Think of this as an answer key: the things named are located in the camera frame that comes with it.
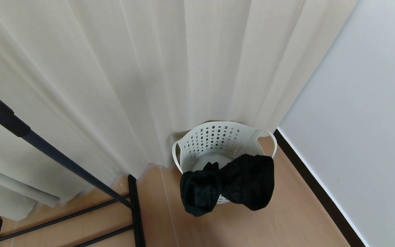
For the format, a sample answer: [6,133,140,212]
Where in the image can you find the white laundry basket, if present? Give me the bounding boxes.
[172,121,277,205]

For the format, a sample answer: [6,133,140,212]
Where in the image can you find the black shorts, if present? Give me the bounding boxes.
[218,153,275,211]

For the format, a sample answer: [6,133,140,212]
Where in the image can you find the white curtain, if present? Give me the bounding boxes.
[0,161,61,222]
[0,0,359,208]

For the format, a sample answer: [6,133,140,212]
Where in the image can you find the black garment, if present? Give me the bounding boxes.
[180,161,223,217]

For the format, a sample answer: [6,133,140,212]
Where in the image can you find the black clothes rack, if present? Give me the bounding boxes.
[0,87,146,247]

